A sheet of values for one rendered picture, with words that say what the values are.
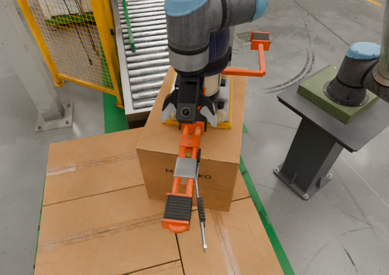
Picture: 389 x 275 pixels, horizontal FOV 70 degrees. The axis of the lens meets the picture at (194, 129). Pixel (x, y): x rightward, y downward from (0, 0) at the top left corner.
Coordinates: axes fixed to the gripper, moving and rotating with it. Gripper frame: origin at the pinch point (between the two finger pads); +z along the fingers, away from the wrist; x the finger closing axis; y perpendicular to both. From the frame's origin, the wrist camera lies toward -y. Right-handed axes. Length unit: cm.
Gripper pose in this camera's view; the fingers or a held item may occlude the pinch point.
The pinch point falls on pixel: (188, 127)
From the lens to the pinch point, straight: 77.3
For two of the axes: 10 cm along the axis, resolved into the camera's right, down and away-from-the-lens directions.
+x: -9.9, -0.9, 0.8
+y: 1.2, -7.4, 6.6
